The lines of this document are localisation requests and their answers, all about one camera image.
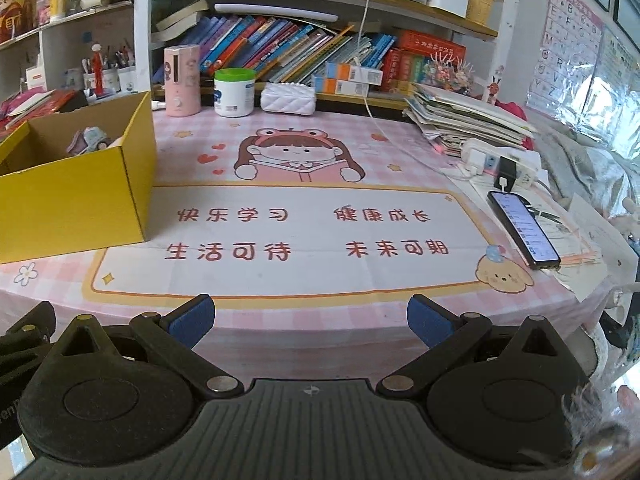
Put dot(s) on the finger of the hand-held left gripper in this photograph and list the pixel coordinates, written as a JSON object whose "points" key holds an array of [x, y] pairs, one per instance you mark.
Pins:
{"points": [[27, 332]]}

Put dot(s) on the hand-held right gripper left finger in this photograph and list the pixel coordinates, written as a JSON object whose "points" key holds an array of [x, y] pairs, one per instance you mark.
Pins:
{"points": [[192, 317]]}

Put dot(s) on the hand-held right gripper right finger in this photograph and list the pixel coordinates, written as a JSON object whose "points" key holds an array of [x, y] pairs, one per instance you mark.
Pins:
{"points": [[425, 317]]}

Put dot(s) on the yellow cardboard box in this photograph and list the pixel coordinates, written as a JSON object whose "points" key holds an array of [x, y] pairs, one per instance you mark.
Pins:
{"points": [[75, 200]]}

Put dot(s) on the purple plastic toy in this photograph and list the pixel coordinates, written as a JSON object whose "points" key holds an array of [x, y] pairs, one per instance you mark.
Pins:
{"points": [[87, 141]]}

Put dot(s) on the printed pink tablecloth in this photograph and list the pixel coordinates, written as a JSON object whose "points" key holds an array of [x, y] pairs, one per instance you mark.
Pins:
{"points": [[310, 275]]}

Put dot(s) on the black smartphone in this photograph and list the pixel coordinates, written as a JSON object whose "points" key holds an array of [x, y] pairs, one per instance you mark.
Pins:
{"points": [[525, 230]]}

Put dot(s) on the black charger plug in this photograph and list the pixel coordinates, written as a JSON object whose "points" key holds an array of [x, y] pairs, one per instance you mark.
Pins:
{"points": [[505, 172]]}

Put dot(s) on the loose white paper sheets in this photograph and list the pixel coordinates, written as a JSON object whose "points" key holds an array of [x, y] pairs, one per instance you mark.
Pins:
{"points": [[590, 270]]}

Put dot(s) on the white power strip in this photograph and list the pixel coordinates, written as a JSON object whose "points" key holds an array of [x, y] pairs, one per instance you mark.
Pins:
{"points": [[530, 167]]}

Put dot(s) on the fluffy sleeve cuff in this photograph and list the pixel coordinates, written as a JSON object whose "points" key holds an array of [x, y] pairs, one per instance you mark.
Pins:
{"points": [[595, 425]]}

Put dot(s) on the stack of papers and booklets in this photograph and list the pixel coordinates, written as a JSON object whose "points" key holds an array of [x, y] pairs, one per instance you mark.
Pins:
{"points": [[465, 117]]}

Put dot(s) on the grey cloth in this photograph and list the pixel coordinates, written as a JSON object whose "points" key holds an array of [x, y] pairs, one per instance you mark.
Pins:
{"points": [[575, 160]]}

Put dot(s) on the magenta cloth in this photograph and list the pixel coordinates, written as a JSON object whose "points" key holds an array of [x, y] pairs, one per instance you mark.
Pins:
{"points": [[512, 111]]}

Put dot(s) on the white jar green lid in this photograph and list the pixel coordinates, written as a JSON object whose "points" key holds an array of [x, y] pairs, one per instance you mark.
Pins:
{"points": [[235, 92]]}

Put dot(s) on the pile of red paper packets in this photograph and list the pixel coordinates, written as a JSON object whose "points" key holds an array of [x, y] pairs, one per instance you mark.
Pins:
{"points": [[35, 102]]}

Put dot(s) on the pink humidifier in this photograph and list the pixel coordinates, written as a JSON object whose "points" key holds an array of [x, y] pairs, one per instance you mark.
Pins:
{"points": [[182, 80]]}

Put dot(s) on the paper reindeer ornament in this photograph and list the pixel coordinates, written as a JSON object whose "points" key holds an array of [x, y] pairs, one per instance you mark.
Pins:
{"points": [[494, 90]]}

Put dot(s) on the white quilted pouch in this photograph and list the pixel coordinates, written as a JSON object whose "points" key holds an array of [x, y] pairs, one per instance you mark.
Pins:
{"points": [[289, 97]]}

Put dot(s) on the artificial flower bouquet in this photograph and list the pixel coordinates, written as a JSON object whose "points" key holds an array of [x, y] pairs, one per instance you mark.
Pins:
{"points": [[447, 75]]}

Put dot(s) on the orange white carton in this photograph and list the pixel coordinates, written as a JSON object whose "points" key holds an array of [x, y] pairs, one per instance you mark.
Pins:
{"points": [[355, 74], [335, 87]]}

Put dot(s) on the white pen cup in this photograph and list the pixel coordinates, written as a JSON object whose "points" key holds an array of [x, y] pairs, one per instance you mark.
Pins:
{"points": [[127, 79], [92, 81]]}

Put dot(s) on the small white red box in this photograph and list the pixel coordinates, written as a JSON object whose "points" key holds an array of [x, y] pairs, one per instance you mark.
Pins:
{"points": [[35, 79]]}

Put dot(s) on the red boxed book set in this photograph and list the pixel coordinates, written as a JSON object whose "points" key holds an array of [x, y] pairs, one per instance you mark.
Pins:
{"points": [[430, 47]]}

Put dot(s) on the row of leaning colourful books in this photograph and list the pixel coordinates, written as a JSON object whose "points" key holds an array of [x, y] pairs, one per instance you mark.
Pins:
{"points": [[270, 47]]}

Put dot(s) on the stack of grey flat books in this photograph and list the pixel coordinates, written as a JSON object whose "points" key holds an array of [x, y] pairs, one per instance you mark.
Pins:
{"points": [[180, 20]]}

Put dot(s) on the pink alphabet poster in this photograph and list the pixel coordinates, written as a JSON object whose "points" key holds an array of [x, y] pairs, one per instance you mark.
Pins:
{"points": [[565, 50]]}

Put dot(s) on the white cubby shelf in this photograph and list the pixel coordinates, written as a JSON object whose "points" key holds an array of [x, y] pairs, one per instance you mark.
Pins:
{"points": [[65, 30]]}

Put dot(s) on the pale chart poster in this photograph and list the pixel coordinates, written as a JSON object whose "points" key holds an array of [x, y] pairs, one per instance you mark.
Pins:
{"points": [[617, 70]]}

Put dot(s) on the fortune god figure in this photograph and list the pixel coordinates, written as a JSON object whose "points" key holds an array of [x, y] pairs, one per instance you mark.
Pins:
{"points": [[12, 10]]}

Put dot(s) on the white bottle yellow label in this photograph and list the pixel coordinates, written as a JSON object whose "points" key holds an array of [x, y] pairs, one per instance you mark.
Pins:
{"points": [[57, 2]]}

